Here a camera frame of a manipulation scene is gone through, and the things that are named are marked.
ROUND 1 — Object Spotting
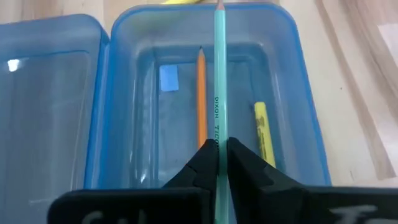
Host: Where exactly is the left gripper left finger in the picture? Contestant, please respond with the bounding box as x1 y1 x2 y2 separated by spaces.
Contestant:
46 138 219 224

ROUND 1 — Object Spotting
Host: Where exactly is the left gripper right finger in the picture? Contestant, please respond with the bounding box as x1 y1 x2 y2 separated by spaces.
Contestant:
227 136 398 224

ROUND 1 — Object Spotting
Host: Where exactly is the yellow highlighter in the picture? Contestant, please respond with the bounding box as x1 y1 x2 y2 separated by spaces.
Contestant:
253 101 277 169

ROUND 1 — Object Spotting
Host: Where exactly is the blue translucent plastic pencil box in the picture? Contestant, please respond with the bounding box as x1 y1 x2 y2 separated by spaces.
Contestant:
0 2 332 224

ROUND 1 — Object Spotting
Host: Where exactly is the orange pencil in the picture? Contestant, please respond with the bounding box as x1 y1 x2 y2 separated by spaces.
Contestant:
195 46 208 149

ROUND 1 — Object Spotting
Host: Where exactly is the blue eraser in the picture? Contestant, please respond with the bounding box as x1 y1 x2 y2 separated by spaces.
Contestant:
159 64 180 93

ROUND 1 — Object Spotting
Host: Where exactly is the light teal Dixon pencil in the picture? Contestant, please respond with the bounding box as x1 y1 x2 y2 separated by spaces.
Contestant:
213 0 230 224

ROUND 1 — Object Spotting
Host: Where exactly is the yellow-green notepad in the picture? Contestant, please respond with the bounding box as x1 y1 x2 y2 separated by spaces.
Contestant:
161 0 203 5

